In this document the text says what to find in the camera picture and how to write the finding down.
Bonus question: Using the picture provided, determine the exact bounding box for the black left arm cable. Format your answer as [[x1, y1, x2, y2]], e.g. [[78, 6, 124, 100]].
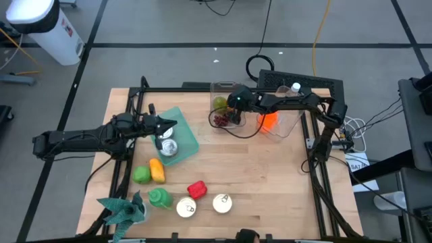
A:
[[83, 155, 115, 196]]

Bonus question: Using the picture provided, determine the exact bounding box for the black equipment piece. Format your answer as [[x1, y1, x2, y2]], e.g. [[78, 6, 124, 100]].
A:
[[0, 105, 14, 123]]

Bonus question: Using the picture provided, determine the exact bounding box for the red grapes bunch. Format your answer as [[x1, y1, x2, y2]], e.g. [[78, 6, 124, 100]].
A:
[[212, 113, 234, 128]]

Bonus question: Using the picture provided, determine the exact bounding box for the dark gray desk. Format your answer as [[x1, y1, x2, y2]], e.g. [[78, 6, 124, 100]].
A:
[[397, 76, 432, 173]]

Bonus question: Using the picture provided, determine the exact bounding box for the orange squeeze bottle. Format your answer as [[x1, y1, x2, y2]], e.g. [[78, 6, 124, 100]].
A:
[[258, 111, 279, 134]]

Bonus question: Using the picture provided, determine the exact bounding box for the green pear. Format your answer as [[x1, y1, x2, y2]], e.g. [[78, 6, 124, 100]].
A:
[[212, 96, 229, 113]]

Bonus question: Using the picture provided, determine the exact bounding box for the food can green label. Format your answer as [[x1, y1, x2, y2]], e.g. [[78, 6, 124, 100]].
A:
[[159, 138, 179, 158]]

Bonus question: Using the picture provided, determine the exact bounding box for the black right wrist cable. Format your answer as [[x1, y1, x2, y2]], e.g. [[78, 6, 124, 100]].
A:
[[208, 107, 269, 140]]

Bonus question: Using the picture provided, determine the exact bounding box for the black metal beam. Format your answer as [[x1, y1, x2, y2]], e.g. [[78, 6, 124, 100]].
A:
[[349, 149, 416, 186]]

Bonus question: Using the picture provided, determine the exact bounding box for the black coiled cable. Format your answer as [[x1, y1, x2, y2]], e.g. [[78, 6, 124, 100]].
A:
[[245, 0, 275, 82]]

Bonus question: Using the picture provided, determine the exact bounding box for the teal cloth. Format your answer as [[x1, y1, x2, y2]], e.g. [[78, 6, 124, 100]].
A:
[[97, 190, 152, 243]]

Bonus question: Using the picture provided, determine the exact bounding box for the teal plastic tray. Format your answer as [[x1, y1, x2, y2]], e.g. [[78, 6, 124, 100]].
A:
[[150, 106, 200, 167]]

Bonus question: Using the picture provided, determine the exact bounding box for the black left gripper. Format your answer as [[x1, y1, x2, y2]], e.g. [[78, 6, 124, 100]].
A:
[[136, 103, 179, 151]]

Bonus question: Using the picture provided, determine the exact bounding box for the clear plastic bin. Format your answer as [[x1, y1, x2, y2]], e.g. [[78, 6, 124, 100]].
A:
[[255, 84, 310, 143], [209, 80, 246, 130]]

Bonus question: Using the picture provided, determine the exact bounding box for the salmon can blue label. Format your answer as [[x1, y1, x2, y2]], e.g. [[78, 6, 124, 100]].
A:
[[175, 196, 197, 219], [212, 193, 233, 215]]

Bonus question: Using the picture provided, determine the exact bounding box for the white trash bin black bag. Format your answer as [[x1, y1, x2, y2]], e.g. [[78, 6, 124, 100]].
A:
[[5, 0, 84, 67]]

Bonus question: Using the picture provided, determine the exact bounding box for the green bell pepper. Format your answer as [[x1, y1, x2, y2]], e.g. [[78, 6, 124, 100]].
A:
[[132, 165, 152, 185]]

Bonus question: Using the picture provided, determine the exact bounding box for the green squeeze bottle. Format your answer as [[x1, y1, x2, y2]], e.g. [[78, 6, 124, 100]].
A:
[[147, 188, 174, 210]]

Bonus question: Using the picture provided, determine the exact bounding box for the white paper sign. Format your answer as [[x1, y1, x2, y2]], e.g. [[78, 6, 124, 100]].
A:
[[343, 152, 379, 193]]

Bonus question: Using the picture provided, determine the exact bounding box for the yellow toy vegetable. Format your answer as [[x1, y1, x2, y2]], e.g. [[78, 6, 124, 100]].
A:
[[148, 157, 166, 184]]

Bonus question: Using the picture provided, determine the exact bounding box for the black desk device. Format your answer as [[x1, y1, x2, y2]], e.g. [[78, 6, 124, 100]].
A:
[[414, 70, 432, 115]]

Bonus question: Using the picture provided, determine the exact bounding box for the gray cabinet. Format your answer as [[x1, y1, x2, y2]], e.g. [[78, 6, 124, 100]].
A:
[[398, 167, 432, 243]]

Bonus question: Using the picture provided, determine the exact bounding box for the translucent plastic cup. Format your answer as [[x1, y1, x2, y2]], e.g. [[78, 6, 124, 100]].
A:
[[373, 190, 408, 217]]

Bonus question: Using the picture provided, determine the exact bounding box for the black aluminium rig frame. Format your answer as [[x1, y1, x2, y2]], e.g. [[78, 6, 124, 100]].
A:
[[80, 76, 364, 243]]

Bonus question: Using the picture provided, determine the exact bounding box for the red bell pepper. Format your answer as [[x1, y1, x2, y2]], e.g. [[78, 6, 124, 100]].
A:
[[186, 180, 209, 200]]

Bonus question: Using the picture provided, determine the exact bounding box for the gray stand base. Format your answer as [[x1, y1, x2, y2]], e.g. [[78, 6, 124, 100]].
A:
[[0, 74, 36, 87]]

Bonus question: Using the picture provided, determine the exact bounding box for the yellow cable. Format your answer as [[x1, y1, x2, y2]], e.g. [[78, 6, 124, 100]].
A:
[[310, 0, 332, 77], [0, 28, 43, 76]]

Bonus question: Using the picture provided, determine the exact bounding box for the person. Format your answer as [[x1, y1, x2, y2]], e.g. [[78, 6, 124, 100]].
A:
[[235, 228, 261, 243]]

